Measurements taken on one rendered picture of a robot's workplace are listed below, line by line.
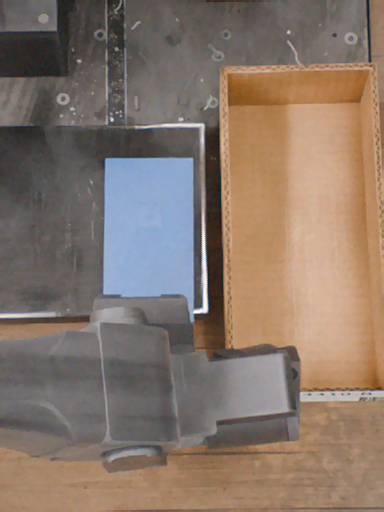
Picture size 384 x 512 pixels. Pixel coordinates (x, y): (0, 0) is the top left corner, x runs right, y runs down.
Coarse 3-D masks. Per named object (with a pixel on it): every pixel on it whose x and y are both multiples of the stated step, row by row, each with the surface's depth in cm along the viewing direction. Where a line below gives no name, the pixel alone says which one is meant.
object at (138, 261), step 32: (128, 160) 107; (160, 160) 107; (192, 160) 107; (128, 192) 106; (160, 192) 106; (192, 192) 106; (128, 224) 105; (192, 224) 105; (128, 256) 104; (160, 256) 104; (192, 256) 104; (128, 288) 104; (160, 288) 104; (192, 288) 104; (192, 320) 103
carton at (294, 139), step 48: (240, 96) 108; (288, 96) 109; (336, 96) 109; (240, 144) 109; (288, 144) 109; (336, 144) 109; (240, 192) 108; (288, 192) 108; (336, 192) 108; (240, 240) 107; (288, 240) 107; (336, 240) 107; (240, 288) 106; (288, 288) 106; (336, 288) 106; (240, 336) 105; (288, 336) 104; (336, 336) 104; (336, 384) 103
